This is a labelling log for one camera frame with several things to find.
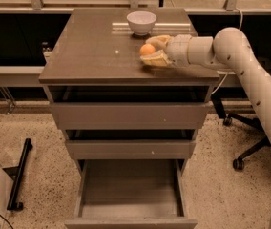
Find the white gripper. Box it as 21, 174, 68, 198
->
140, 34, 192, 67

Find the orange fruit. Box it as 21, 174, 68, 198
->
139, 44, 156, 56

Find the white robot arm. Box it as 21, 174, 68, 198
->
140, 28, 271, 229

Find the grey drawer cabinet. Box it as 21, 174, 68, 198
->
38, 7, 220, 229

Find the grey top drawer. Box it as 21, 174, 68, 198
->
50, 86, 209, 130

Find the grey drawer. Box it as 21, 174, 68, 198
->
65, 159, 197, 229
50, 86, 209, 130
66, 130, 196, 159

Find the grey middle drawer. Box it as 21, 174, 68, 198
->
66, 130, 196, 159

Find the grey bottom drawer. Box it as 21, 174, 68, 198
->
65, 159, 197, 229

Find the white ceramic bowl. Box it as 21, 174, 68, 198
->
127, 11, 157, 35

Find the black office chair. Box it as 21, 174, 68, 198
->
211, 38, 271, 172

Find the black metal bar stand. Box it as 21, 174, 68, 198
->
4, 138, 32, 211

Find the white cable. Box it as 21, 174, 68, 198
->
211, 7, 244, 95

